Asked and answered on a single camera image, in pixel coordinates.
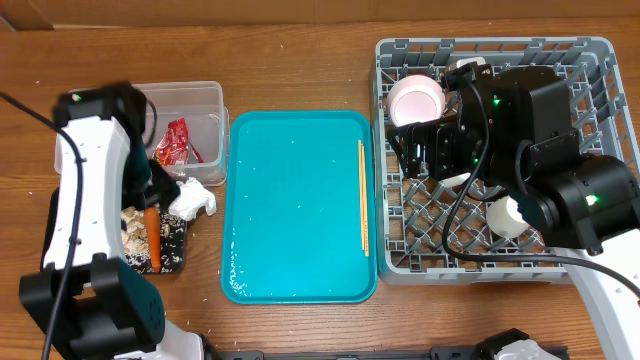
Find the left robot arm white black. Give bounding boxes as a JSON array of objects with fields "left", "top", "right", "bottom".
[{"left": 3, "top": 82, "right": 219, "bottom": 360}]

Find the white plastic cup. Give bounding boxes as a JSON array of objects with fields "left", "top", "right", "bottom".
[{"left": 486, "top": 196, "right": 529, "bottom": 238}]

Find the teal plastic tray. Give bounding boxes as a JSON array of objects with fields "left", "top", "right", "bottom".
[{"left": 220, "top": 110, "right": 378, "bottom": 305}]

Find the red snack wrapper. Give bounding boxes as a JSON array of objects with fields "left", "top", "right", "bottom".
[{"left": 152, "top": 118, "right": 204, "bottom": 166}]

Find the food scraps and rice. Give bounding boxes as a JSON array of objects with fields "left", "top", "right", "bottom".
[{"left": 119, "top": 205, "right": 186, "bottom": 274}]

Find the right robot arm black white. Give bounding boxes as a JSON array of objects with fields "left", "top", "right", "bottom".
[{"left": 387, "top": 63, "right": 639, "bottom": 359}]

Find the cream bowl with food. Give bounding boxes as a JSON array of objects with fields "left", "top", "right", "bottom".
[{"left": 440, "top": 172, "right": 470, "bottom": 188}]

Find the black waste tray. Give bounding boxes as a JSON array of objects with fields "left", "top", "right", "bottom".
[{"left": 39, "top": 187, "right": 189, "bottom": 276}]

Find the grey dishwasher rack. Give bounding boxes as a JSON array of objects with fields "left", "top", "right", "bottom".
[{"left": 371, "top": 36, "right": 639, "bottom": 285}]

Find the white tissue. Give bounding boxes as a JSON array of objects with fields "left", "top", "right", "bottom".
[{"left": 168, "top": 177, "right": 217, "bottom": 222}]

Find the wooden chopstick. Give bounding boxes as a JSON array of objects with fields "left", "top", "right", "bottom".
[
  {"left": 357, "top": 139, "right": 366, "bottom": 254},
  {"left": 360, "top": 142, "right": 370, "bottom": 257}
]

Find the clear plastic bin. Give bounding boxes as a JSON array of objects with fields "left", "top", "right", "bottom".
[{"left": 52, "top": 81, "right": 229, "bottom": 195}]

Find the pink bowl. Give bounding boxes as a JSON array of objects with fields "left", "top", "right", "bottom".
[{"left": 387, "top": 75, "right": 446, "bottom": 127}]

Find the orange carrot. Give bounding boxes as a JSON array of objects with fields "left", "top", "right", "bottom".
[{"left": 143, "top": 207, "right": 162, "bottom": 273}]

